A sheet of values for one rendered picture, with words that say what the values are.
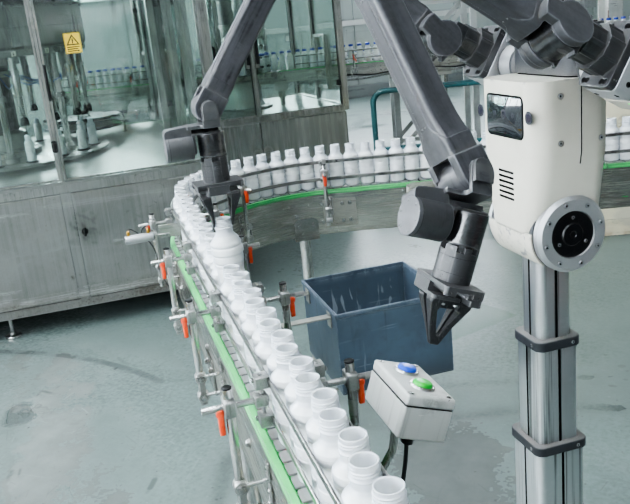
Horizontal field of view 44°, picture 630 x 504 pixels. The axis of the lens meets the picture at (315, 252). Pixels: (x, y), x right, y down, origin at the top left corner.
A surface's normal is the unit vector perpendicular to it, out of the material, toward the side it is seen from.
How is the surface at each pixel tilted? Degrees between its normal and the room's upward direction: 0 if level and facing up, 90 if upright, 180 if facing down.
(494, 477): 0
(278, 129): 90
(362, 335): 90
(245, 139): 90
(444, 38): 89
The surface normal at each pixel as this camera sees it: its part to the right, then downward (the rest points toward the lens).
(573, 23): 0.44, -0.24
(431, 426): 0.28, 0.25
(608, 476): -0.10, -0.95
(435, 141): -0.79, 0.35
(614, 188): -0.01, 0.30
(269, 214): 0.57, 0.22
